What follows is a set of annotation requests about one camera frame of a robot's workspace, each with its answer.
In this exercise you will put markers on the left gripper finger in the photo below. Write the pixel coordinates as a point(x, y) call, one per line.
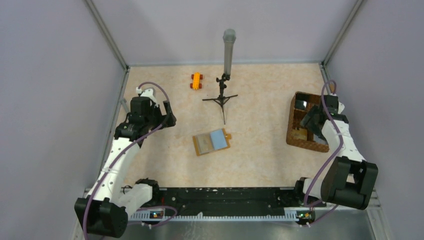
point(169, 121)
point(168, 108)

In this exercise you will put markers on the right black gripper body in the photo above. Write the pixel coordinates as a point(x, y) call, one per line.
point(309, 120)

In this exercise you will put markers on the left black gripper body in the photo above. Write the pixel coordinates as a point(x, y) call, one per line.
point(155, 117)

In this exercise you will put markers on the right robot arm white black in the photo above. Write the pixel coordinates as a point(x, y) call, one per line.
point(346, 178)

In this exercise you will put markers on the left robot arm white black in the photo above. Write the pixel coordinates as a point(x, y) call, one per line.
point(104, 211)

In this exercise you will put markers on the black card stack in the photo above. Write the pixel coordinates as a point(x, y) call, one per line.
point(301, 101)

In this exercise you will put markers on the gold card stack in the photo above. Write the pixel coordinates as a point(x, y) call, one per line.
point(300, 134)

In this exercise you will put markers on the woven wicker divided basket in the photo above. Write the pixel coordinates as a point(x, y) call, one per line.
point(314, 143)

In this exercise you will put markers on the orange toy block car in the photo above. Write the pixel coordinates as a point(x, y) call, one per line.
point(196, 83)

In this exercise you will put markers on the grey microphone on tripod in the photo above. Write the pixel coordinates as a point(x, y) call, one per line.
point(229, 38)

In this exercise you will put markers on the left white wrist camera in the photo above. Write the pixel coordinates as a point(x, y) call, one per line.
point(149, 93)

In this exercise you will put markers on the grey metal bracket tool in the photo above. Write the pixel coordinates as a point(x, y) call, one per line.
point(124, 105)

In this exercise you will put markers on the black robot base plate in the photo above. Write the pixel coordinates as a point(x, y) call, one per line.
point(225, 201)

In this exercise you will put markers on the white slotted cable duct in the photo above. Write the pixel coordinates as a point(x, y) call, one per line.
point(153, 216)

